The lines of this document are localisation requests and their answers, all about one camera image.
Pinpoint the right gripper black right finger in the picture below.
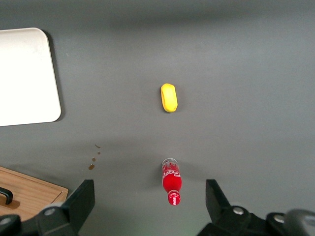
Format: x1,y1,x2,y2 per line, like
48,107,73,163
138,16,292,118
196,179,252,236

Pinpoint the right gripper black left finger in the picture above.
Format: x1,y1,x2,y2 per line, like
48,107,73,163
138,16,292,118
35,179,95,236

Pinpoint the red coke bottle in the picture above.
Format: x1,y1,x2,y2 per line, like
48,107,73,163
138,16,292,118
161,158,183,207

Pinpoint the beige plastic tray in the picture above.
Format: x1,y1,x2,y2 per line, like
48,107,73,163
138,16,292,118
0,27,62,127

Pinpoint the wooden drawer cabinet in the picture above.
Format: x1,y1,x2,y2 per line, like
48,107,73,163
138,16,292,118
0,166,69,222

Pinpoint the yellow toy lemon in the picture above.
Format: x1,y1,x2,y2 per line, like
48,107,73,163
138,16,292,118
160,83,179,114

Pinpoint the black drawer handle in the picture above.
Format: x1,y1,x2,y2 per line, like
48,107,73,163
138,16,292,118
0,186,14,206

